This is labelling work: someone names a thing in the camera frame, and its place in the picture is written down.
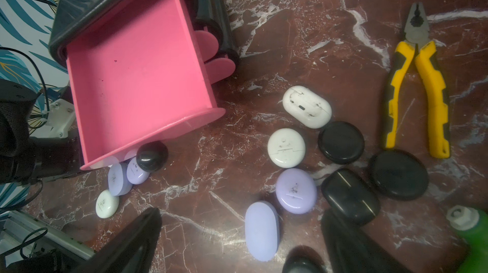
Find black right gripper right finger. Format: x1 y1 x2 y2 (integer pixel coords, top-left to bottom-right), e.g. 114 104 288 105
321 210 410 272

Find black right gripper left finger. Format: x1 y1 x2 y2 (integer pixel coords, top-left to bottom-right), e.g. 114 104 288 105
74 208 162 272

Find white round earphone case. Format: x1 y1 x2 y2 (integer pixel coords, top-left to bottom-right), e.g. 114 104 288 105
95 189 119 219
268 128 306 169

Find white oval earphone case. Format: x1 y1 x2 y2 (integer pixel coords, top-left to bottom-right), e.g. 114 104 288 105
282 86 332 129

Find pink top drawer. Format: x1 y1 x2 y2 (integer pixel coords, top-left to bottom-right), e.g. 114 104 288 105
65 0 226 171

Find pink drawer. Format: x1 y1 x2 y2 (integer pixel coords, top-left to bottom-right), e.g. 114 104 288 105
65 0 226 171
195 30 236 84

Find black pink drawer cabinet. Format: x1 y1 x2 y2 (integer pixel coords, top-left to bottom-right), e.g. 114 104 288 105
48 0 239 82

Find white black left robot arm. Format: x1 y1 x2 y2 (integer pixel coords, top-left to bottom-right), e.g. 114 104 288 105
1 79 84 184

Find black round earphone case front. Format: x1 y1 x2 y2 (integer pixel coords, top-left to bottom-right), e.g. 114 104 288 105
282 246 327 273

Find black round earphone case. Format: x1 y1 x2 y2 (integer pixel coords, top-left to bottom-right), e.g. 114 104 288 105
318 121 365 165
282 246 327 273
368 150 429 201

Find black oval earphone case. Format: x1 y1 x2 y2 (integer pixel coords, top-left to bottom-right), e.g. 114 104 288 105
320 168 381 226

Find purple oval earphone case left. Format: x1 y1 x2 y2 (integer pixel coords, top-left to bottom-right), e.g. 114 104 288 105
108 163 133 196

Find purple oval earphone case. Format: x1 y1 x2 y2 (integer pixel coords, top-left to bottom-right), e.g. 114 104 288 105
245 201 280 262
108 163 133 196

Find purple round earphone case left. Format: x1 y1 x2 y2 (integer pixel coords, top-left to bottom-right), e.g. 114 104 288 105
127 157 150 185

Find purple round earphone case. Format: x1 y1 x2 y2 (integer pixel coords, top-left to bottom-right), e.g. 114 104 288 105
275 168 318 215
127 157 150 185

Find purple round earphone case right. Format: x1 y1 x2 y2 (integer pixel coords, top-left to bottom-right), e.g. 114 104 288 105
275 168 318 215

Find black round earphone case middle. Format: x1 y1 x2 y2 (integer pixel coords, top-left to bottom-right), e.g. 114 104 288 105
368 150 429 201

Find purple oval earphone case right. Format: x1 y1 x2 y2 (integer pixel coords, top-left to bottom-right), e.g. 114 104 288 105
245 201 280 262

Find black round earphone case top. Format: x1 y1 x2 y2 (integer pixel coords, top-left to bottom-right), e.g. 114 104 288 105
318 121 365 165

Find green plastic bottle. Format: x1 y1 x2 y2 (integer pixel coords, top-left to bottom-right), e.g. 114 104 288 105
446 205 487 273

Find aluminium front rail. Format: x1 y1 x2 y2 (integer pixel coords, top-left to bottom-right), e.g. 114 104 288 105
1 211 95 265

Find yellow handled pliers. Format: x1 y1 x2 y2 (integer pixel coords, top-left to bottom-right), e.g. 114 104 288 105
380 2 451 159

